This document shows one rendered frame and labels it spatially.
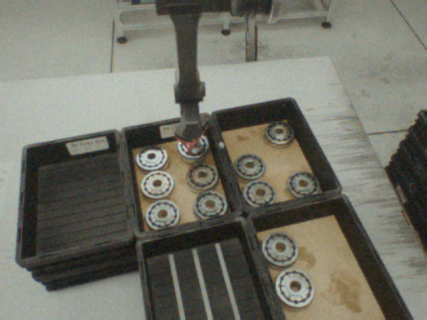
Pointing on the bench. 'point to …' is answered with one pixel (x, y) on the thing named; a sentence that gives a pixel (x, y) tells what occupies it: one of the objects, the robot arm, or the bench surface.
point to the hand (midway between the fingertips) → (193, 143)
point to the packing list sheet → (5, 182)
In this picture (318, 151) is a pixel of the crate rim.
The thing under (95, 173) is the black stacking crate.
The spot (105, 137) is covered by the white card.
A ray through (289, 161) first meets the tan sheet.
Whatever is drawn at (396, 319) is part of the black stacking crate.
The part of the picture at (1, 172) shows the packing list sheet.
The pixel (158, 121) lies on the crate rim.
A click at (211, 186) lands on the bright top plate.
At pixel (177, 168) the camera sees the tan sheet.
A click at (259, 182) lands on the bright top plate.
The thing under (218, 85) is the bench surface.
